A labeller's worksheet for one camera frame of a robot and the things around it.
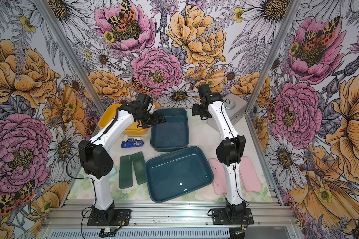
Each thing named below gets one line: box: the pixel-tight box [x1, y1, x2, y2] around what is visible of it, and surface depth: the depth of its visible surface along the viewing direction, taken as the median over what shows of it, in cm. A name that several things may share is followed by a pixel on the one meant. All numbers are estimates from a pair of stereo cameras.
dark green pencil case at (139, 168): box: [131, 151, 147, 185], surface depth 92 cm
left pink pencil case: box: [208, 158, 227, 195], surface depth 83 cm
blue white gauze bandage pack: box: [120, 138, 145, 148], surface depth 101 cm
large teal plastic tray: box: [145, 145, 214, 204], surface depth 92 cm
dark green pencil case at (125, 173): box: [119, 154, 133, 190], surface depth 87 cm
